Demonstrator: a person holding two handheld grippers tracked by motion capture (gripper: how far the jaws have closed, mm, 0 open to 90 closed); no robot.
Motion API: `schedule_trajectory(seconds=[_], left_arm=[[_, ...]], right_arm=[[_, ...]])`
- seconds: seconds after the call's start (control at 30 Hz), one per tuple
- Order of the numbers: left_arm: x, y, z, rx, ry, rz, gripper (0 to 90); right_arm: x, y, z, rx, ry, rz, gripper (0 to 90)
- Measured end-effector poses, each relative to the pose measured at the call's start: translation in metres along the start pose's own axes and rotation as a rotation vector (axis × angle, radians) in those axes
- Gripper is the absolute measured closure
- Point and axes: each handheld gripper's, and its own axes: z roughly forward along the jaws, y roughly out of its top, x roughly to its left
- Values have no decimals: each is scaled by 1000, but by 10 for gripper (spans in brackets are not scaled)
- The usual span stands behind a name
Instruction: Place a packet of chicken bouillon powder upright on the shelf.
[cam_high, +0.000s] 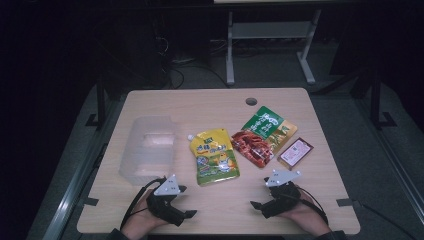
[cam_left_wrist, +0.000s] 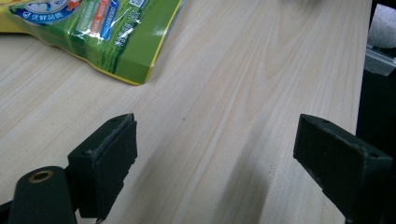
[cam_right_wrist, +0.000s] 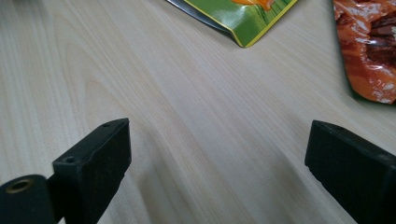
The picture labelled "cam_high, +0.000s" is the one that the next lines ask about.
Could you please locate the small brown box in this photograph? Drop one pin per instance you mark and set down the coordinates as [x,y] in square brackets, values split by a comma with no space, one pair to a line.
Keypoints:
[295,153]

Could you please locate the green and red snack packet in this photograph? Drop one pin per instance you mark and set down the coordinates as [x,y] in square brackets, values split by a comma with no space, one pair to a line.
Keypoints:
[263,136]

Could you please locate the clear plastic container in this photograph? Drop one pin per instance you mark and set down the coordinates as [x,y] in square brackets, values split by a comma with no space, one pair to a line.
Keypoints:
[148,150]

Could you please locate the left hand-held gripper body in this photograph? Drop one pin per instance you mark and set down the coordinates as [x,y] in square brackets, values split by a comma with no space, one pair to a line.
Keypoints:
[166,186]

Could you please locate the white metal desk frame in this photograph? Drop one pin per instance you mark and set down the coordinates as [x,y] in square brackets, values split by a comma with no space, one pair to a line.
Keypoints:
[270,30]

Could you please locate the black metal stand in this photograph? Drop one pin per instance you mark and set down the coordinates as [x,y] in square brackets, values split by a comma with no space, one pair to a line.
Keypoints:
[100,106]
[376,100]

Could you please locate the yellow spouted pouch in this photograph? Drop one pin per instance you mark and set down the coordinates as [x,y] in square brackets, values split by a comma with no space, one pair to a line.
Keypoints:
[215,156]

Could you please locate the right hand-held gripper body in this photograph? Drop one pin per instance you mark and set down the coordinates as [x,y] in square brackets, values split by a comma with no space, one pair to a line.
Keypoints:
[283,196]

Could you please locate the person's left hand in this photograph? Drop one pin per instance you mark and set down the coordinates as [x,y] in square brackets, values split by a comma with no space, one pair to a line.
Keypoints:
[140,223]

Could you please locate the aluminium rail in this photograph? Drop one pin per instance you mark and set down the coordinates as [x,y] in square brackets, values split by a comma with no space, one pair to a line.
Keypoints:
[396,170]
[76,186]

